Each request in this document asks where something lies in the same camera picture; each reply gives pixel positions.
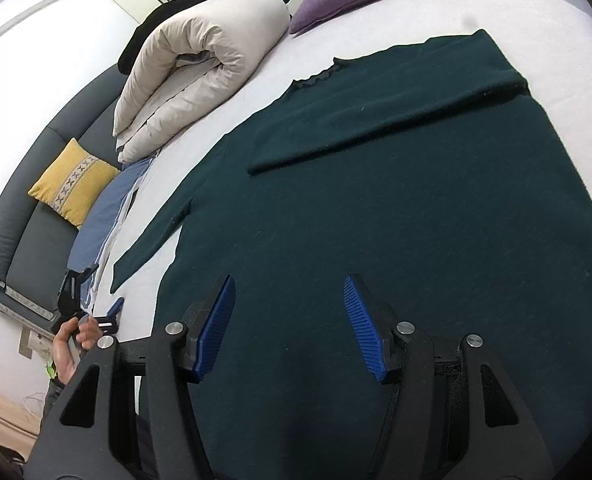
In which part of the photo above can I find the dark green knit sweater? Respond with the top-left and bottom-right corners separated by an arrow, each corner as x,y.
114,30 -> 592,479

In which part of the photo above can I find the person's left hand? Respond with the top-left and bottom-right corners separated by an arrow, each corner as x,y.
52,316 -> 102,385

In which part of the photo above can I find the dark grey bed headboard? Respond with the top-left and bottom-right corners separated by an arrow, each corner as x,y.
0,63 -> 127,326

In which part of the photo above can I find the blue pillow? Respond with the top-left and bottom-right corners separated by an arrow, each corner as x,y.
67,157 -> 154,312

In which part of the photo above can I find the yellow patterned cushion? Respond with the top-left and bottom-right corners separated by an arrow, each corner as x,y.
28,139 -> 119,229

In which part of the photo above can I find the rolled beige duvet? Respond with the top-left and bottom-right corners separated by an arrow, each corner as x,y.
113,0 -> 289,165

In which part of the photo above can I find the white bed mattress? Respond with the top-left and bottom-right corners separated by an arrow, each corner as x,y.
95,0 -> 592,341

